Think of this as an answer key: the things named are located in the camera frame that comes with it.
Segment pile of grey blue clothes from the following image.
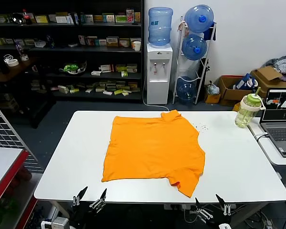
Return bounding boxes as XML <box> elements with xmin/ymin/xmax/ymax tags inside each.
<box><xmin>263</xmin><ymin>54</ymin><xmax>286</xmax><ymax>83</ymax></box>

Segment blue water jug without cap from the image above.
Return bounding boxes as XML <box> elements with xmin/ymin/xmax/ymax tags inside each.
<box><xmin>176</xmin><ymin>76</ymin><xmax>198</xmax><ymax>104</ymax></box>

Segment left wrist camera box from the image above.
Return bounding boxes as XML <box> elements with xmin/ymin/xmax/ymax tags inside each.
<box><xmin>41</xmin><ymin>217</ymin><xmax>70</xmax><ymax>229</ymax></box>

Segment clear purple plastic bottle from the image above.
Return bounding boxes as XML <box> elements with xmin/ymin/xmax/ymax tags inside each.
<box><xmin>14</xmin><ymin>41</ymin><xmax>25</xmax><ymax>58</ymax></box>

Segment white dispenser cord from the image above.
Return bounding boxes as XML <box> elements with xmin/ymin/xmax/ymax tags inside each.
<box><xmin>143</xmin><ymin>76</ymin><xmax>170</xmax><ymax>112</ymax></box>

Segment large brown cardboard box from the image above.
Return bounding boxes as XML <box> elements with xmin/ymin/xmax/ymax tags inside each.
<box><xmin>250</xmin><ymin>66</ymin><xmax>286</xmax><ymax>98</ymax></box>

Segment green item in plastic bag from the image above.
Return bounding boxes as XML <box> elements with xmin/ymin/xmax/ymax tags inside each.
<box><xmin>59</xmin><ymin>61</ymin><xmax>88</xmax><ymax>76</ymax></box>

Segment white side table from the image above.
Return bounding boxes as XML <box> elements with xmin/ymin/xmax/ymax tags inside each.
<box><xmin>247</xmin><ymin>116</ymin><xmax>286</xmax><ymax>208</ymax></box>

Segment orange t-shirt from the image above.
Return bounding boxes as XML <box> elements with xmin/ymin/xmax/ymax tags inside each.
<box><xmin>101</xmin><ymin>110</ymin><xmax>206</xmax><ymax>198</ymax></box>

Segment cola bottle with red cap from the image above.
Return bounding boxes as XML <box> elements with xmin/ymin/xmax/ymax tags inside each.
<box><xmin>22</xmin><ymin>9</ymin><xmax>32</xmax><ymax>25</ymax></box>

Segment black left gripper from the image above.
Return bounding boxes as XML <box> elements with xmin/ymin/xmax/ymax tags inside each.
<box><xmin>69</xmin><ymin>186</ymin><xmax>108</xmax><ymax>227</ymax></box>

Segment white wire jug rack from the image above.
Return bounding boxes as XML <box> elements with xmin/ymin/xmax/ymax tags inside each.
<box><xmin>173</xmin><ymin>15</ymin><xmax>217</xmax><ymax>105</ymax></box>

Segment scattered dark crumbs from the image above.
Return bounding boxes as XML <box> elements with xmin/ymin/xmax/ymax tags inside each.
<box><xmin>192</xmin><ymin>123</ymin><xmax>210</xmax><ymax>133</ymax></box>

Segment white water dispenser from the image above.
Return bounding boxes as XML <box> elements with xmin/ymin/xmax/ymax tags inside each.
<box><xmin>146</xmin><ymin>42</ymin><xmax>174</xmax><ymax>105</ymax></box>

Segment grey plastic bag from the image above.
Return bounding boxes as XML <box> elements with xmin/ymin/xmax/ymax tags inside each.
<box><xmin>204</xmin><ymin>81</ymin><xmax>220</xmax><ymax>95</ymax></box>

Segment blue water jug with cap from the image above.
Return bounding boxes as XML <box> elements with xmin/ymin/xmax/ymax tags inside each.
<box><xmin>184</xmin><ymin>4</ymin><xmax>215</xmax><ymax>33</ymax></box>
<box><xmin>182</xmin><ymin>33</ymin><xmax>208</xmax><ymax>61</ymax></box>

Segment pink hanging rag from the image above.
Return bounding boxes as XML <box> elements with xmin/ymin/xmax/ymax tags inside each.
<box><xmin>177</xmin><ymin>21</ymin><xmax>190</xmax><ymax>36</ymax></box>

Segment open cardboard box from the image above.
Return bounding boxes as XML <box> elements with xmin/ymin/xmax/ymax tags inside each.
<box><xmin>218</xmin><ymin>75</ymin><xmax>255</xmax><ymax>107</ymax></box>

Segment white cable under table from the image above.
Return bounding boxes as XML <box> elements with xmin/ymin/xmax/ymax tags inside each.
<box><xmin>183</xmin><ymin>208</ymin><xmax>196</xmax><ymax>223</ymax></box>

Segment shiny dark glass bowl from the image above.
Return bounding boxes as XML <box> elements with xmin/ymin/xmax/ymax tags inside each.
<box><xmin>10</xmin><ymin>13</ymin><xmax>27</xmax><ymax>26</ymax></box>

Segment black metal shelving unit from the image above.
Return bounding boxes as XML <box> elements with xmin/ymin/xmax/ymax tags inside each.
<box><xmin>0</xmin><ymin>0</ymin><xmax>145</xmax><ymax>104</ymax></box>

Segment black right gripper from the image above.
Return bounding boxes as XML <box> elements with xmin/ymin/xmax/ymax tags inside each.
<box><xmin>194</xmin><ymin>194</ymin><xmax>232</xmax><ymax>227</ymax></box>

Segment grey open laptop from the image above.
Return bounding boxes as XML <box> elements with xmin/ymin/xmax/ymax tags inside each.
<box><xmin>259</xmin><ymin>88</ymin><xmax>286</xmax><ymax>158</ymax></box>

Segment small yellow cardboard box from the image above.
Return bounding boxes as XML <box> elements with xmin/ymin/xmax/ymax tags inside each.
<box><xmin>204</xmin><ymin>84</ymin><xmax>222</xmax><ymax>104</ymax></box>

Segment black tumbler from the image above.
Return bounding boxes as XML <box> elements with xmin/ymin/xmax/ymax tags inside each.
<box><xmin>0</xmin><ymin>56</ymin><xmax>10</xmax><ymax>74</ymax></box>

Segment yellow label medicine box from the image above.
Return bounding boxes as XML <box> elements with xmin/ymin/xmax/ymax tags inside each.
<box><xmin>106</xmin><ymin>36</ymin><xmax>120</xmax><ymax>47</ymax></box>

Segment clear bottle with green lid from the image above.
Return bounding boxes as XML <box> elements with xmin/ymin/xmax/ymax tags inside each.
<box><xmin>235</xmin><ymin>87</ymin><xmax>266</xmax><ymax>129</ymax></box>

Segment white box with red stripe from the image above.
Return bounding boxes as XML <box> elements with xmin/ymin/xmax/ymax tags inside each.
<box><xmin>99</xmin><ymin>64</ymin><xmax>114</xmax><ymax>73</ymax></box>

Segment white wire grid panel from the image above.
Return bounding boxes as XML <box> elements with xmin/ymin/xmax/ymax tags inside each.
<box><xmin>0</xmin><ymin>96</ymin><xmax>42</xmax><ymax>172</ymax></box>

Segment blue bag with white handles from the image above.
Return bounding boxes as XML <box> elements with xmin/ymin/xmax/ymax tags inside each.
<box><xmin>233</xmin><ymin>73</ymin><xmax>259</xmax><ymax>91</ymax></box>

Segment upright blue water jug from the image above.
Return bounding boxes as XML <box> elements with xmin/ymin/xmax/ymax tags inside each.
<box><xmin>148</xmin><ymin>7</ymin><xmax>174</xmax><ymax>47</ymax></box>

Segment brown wooden desk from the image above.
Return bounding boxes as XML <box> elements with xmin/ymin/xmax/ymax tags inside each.
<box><xmin>0</xmin><ymin>57</ymin><xmax>39</xmax><ymax>83</ymax></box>

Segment white table with red edge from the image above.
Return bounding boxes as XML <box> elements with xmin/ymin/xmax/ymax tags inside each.
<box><xmin>0</xmin><ymin>146</ymin><xmax>39</xmax><ymax>229</ymax></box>

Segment white tape roll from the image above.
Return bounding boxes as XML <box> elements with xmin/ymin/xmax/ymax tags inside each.
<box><xmin>3</xmin><ymin>54</ymin><xmax>20</xmax><ymax>67</ymax></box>

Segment black folded stand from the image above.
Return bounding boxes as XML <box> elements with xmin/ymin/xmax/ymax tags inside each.
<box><xmin>199</xmin><ymin>57</ymin><xmax>210</xmax><ymax>86</ymax></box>

